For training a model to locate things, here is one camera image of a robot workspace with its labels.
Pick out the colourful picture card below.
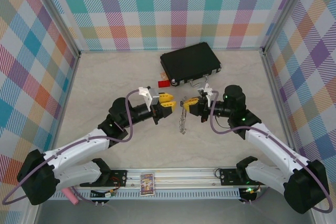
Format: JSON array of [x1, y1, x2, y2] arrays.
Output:
[[140, 173, 155, 196]]

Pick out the pink cylinder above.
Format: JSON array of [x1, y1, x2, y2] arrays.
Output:
[[65, 186, 79, 206]]

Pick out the black board with green light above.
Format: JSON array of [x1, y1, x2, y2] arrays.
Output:
[[239, 186, 259, 204]]

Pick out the black case with metal handle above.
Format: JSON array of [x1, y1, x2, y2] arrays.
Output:
[[160, 42, 223, 88]]

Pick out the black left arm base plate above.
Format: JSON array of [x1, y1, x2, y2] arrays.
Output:
[[104, 168, 128, 188]]

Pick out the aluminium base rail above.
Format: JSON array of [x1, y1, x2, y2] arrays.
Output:
[[76, 167, 268, 189]]

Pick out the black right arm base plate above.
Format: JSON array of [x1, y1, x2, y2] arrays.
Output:
[[219, 168, 268, 186]]

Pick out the white slotted cable duct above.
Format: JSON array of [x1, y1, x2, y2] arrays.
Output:
[[56, 188, 241, 201]]

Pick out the aluminium frame post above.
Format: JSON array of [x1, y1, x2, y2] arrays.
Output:
[[31, 0, 81, 57], [261, 0, 313, 51]]

